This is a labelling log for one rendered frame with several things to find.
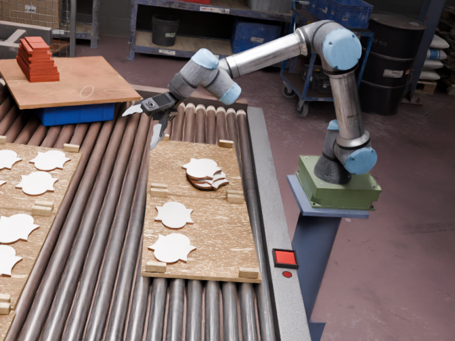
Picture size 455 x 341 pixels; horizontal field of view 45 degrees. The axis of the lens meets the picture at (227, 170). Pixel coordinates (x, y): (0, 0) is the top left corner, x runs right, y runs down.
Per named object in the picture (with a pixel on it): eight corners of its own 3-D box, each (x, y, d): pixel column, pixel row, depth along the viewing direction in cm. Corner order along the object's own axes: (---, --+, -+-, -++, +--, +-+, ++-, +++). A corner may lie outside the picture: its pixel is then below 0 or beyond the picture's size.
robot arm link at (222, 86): (237, 80, 182) (213, 59, 177) (245, 93, 173) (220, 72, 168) (221, 97, 184) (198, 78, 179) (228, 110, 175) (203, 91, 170)
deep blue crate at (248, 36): (270, 48, 644) (276, 16, 626) (275, 59, 609) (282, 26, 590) (229, 42, 637) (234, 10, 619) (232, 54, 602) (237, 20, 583)
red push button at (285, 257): (292, 255, 175) (293, 252, 174) (295, 268, 170) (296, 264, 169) (274, 254, 174) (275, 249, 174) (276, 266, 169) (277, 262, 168)
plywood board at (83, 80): (101, 59, 271) (101, 56, 270) (141, 100, 236) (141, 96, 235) (-6, 63, 246) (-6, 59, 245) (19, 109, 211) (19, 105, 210)
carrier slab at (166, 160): (233, 149, 231) (234, 146, 231) (244, 203, 196) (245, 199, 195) (151, 141, 226) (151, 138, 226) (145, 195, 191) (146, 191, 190)
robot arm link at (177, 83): (189, 88, 167) (173, 69, 169) (180, 99, 169) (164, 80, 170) (200, 90, 174) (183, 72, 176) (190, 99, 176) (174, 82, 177)
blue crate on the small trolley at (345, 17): (338, 13, 526) (344, -9, 516) (369, 29, 488) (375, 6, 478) (304, 11, 511) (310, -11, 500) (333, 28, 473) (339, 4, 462)
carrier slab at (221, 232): (245, 205, 195) (246, 201, 195) (261, 283, 160) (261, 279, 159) (146, 197, 190) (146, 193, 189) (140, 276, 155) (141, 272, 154)
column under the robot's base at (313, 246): (309, 316, 284) (354, 172, 241) (332, 377, 252) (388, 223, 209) (238, 315, 276) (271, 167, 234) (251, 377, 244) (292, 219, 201)
